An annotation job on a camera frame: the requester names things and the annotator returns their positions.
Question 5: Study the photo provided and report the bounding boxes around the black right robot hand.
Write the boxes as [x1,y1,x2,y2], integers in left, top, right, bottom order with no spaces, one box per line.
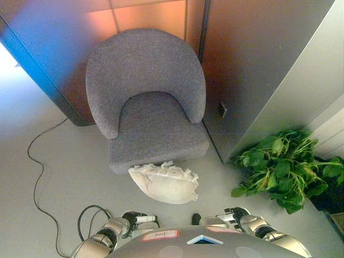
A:
[216,206,247,230]

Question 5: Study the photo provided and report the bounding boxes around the grey fabric armchair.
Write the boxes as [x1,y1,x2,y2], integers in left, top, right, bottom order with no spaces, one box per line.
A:
[85,28,210,175]

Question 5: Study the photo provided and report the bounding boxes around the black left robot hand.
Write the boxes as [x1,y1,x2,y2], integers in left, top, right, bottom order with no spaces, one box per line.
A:
[121,211,160,239]

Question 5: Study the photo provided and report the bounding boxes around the grey cabinet panel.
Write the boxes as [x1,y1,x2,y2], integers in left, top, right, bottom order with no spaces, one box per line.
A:
[222,0,344,164]

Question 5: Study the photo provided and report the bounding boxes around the grey robot torso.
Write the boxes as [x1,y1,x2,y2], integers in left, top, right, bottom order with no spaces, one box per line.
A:
[106,225,310,258]

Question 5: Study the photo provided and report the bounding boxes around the thin black floor cable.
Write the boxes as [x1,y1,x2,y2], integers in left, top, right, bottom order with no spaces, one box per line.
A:
[27,117,71,258]

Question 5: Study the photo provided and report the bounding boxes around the thick black wrist cable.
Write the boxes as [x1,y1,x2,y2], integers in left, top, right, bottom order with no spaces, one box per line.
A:
[77,204,114,243]

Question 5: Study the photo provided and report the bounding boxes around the dark-edged wooden partition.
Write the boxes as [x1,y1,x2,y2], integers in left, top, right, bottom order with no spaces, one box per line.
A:
[0,12,96,127]

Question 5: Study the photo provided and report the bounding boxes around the white slatted panel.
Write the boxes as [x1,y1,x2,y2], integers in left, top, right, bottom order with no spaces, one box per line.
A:
[308,106,344,162]

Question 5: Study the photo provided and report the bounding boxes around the black plant pot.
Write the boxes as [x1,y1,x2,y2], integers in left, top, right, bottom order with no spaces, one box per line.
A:
[306,155,344,216]

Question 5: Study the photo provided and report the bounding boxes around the white fringed pillow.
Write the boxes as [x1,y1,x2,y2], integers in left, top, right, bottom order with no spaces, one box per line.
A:
[128,160,200,205]

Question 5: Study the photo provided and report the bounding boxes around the green leafy plant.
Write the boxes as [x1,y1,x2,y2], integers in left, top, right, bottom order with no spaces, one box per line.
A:
[231,129,344,215]

